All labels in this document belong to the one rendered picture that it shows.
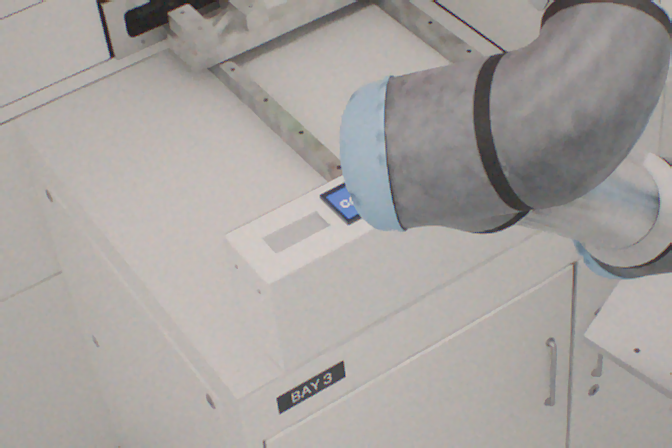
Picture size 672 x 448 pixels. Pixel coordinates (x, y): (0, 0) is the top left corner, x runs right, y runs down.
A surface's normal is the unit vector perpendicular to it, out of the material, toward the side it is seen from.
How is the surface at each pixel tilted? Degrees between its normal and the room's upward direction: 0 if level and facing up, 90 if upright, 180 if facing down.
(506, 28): 90
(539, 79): 28
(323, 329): 90
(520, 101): 39
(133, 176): 0
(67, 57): 90
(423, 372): 90
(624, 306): 0
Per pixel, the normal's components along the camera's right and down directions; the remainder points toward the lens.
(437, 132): -0.58, -0.04
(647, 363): -0.09, -0.73
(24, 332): 0.55, 0.53
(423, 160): -0.51, 0.30
